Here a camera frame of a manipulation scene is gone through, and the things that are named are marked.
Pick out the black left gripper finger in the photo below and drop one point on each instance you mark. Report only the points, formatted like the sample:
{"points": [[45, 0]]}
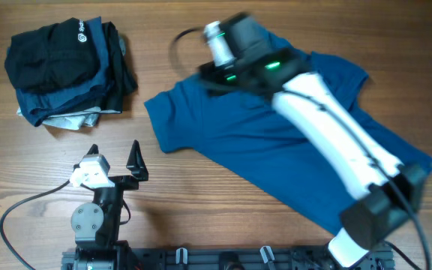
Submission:
{"points": [[135, 163], [93, 150]]}

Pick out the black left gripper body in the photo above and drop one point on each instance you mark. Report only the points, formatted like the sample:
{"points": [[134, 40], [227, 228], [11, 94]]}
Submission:
{"points": [[124, 183]]}

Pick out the blue polo shirt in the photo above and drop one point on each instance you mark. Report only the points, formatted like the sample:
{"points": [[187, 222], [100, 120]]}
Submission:
{"points": [[241, 132]]}

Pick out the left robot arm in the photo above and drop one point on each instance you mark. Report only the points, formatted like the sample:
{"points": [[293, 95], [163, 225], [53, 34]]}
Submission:
{"points": [[96, 224]]}

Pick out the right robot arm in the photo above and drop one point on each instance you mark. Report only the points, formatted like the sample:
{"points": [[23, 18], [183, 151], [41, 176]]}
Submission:
{"points": [[386, 192]]}

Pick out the light grey folded garment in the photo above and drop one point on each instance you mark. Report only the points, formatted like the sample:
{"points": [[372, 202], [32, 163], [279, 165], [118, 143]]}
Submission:
{"points": [[74, 120]]}

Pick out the navy folded garment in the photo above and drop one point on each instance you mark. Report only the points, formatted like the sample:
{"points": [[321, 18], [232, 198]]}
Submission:
{"points": [[84, 99]]}

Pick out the black bottom folded garment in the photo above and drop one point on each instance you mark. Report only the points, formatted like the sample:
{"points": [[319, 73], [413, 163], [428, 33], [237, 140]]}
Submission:
{"points": [[120, 76]]}

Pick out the black folded garment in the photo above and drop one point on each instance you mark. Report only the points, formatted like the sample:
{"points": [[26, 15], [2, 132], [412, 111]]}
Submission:
{"points": [[120, 76], [52, 57]]}

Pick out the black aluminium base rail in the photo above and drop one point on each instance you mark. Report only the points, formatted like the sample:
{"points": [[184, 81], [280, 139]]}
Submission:
{"points": [[295, 258]]}

